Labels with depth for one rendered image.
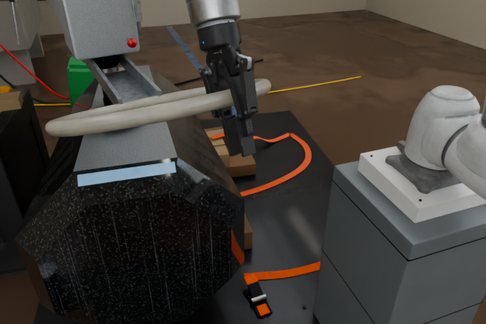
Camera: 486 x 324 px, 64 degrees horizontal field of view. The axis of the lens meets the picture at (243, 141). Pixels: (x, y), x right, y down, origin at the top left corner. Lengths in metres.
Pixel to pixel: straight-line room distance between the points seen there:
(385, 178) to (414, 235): 0.19
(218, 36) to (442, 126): 0.69
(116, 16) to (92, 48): 0.13
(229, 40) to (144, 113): 0.19
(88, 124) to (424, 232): 0.89
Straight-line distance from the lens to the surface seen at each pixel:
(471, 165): 1.07
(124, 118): 0.66
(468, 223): 1.27
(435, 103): 1.16
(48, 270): 1.53
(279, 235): 2.21
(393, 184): 1.23
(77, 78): 3.33
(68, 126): 0.73
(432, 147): 1.16
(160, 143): 1.43
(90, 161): 1.40
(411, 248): 1.15
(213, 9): 0.67
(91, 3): 1.38
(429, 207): 1.20
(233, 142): 0.72
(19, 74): 4.71
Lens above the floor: 1.54
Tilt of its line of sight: 30 degrees down
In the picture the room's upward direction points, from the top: straight up
